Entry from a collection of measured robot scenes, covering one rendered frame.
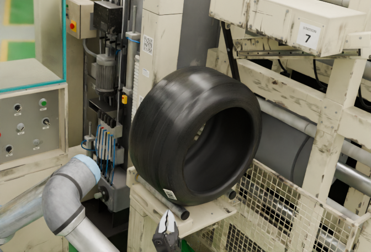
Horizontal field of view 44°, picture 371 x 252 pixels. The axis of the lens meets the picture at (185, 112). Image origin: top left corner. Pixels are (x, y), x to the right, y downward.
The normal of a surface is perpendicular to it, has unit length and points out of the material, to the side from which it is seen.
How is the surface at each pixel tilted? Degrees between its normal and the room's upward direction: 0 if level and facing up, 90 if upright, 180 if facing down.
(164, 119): 56
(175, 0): 90
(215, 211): 0
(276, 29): 90
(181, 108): 45
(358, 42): 90
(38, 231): 90
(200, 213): 0
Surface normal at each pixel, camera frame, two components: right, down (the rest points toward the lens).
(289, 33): -0.77, 0.19
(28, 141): 0.62, 0.39
